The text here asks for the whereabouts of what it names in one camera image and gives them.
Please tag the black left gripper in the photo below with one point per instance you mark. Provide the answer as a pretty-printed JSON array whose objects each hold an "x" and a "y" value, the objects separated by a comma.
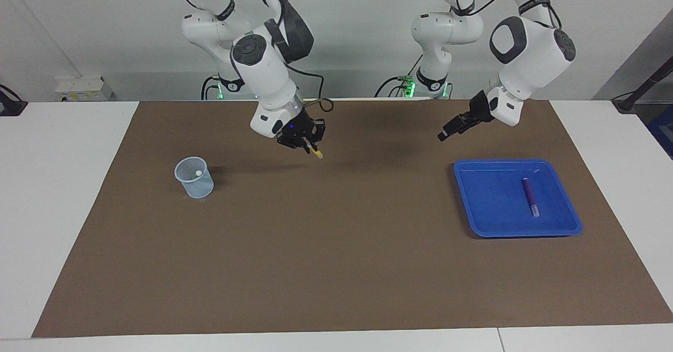
[{"x": 479, "y": 111}]

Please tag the black stand pole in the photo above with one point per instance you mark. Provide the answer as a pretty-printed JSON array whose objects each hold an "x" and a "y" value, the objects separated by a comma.
[{"x": 644, "y": 86}]

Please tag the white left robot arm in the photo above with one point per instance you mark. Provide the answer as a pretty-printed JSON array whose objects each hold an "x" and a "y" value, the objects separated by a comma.
[{"x": 531, "y": 47}]

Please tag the black table clamp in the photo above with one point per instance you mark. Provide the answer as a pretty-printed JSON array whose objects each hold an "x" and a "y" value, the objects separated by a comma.
[{"x": 10, "y": 107}]

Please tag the blue plastic tray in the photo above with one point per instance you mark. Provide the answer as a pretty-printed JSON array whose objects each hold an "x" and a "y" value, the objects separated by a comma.
[{"x": 494, "y": 210}]

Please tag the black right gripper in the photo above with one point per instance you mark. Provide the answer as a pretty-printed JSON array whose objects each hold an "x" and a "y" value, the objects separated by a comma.
[{"x": 295, "y": 133}]

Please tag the purple pen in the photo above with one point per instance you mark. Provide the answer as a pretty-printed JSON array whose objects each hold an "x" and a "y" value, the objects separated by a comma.
[{"x": 530, "y": 195}]

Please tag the white power strip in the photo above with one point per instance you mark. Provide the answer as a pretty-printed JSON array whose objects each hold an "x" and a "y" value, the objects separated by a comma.
[{"x": 84, "y": 89}]

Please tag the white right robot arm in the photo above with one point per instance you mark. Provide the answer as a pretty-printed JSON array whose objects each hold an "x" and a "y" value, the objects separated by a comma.
[{"x": 268, "y": 73}]

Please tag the yellow pen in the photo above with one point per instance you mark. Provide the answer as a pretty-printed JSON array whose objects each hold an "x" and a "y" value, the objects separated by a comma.
[{"x": 317, "y": 153}]

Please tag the pale blue mesh cup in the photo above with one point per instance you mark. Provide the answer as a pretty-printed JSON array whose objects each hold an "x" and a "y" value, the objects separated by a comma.
[{"x": 202, "y": 189}]

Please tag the blue crate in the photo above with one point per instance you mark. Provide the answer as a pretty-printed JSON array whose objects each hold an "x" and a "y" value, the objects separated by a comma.
[{"x": 663, "y": 131}]

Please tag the brown table mat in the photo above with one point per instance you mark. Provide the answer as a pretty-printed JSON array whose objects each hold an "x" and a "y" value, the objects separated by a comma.
[{"x": 336, "y": 262}]

